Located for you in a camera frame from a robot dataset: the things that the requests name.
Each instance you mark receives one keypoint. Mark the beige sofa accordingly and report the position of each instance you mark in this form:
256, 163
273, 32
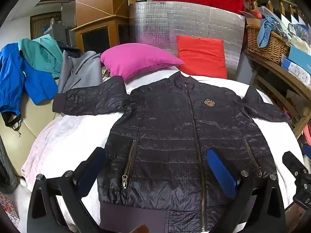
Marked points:
31, 126

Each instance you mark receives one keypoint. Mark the red pillow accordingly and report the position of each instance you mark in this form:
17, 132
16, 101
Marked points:
201, 57

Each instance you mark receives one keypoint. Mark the wooden cabinet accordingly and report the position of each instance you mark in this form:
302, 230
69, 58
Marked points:
97, 4

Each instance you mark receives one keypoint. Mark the blue cardboard box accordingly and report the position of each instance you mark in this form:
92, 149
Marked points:
300, 65

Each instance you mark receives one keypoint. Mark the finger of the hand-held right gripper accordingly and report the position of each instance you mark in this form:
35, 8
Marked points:
295, 166

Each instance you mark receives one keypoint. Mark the wooden shelf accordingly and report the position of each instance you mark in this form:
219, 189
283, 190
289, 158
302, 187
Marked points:
279, 70

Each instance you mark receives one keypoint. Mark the light blue cloth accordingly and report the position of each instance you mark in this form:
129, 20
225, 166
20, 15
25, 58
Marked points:
266, 31

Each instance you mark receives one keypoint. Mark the magenta pillow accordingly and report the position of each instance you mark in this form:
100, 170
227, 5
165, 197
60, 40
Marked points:
136, 59

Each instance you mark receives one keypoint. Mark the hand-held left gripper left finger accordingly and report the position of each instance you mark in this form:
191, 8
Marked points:
93, 170

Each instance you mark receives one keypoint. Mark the white fluffy blanket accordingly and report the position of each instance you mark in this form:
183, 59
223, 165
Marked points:
73, 136

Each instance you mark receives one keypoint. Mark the wicker basket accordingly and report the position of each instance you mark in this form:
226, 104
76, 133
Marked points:
272, 46

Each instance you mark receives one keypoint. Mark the dark grey knitted cloth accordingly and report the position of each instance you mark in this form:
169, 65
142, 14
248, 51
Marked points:
7, 170

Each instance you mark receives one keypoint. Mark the black quilted jacket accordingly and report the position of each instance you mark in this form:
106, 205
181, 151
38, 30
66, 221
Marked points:
170, 131

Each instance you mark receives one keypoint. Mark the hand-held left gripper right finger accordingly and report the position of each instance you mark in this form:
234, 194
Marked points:
222, 174

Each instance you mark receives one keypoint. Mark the silver foil mat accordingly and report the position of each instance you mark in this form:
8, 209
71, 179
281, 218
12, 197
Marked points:
158, 21

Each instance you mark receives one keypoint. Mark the grey coat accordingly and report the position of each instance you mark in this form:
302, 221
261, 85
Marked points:
80, 70

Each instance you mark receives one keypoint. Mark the blue jacket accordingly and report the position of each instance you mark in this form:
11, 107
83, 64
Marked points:
14, 77

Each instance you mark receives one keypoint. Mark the teal jacket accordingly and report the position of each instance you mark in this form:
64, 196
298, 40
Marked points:
41, 53

